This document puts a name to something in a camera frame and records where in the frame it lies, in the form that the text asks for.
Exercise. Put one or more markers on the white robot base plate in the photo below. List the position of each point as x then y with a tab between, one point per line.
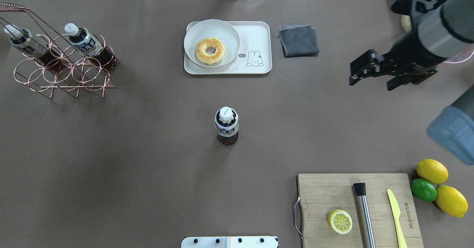
231	242

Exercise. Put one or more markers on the tea bottle in rack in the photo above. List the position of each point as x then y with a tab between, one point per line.
90	47
22	40

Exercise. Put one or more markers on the dark tea bottle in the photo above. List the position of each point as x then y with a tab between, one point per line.
226	124

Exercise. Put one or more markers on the copper wire bottle rack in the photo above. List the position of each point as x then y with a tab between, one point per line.
78	73

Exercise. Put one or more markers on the glazed donut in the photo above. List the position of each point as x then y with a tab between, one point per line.
216	44

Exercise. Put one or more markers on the steel muddler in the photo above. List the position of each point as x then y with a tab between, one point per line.
364	215

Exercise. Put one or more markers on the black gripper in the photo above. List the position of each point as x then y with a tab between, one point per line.
415	49

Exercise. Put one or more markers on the lemon half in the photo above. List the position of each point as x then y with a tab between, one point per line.
340	221

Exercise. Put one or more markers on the cream serving tray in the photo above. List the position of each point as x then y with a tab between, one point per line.
253	56

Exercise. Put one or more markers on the yellow plastic knife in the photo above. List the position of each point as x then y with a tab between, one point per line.
396	212

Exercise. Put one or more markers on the bamboo cutting board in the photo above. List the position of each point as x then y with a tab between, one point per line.
322	193

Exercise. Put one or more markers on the grey folded cloth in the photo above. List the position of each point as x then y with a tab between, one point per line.
299	40

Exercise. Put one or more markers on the green lime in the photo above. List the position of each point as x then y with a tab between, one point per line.
423	189

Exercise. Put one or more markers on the pink ice bucket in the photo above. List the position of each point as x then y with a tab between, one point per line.
460	58

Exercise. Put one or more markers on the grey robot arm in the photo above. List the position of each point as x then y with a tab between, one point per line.
440	29

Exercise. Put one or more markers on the yellow lemon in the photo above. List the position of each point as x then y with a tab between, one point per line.
451	201
432	171

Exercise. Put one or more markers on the white plate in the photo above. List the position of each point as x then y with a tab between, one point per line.
212	28

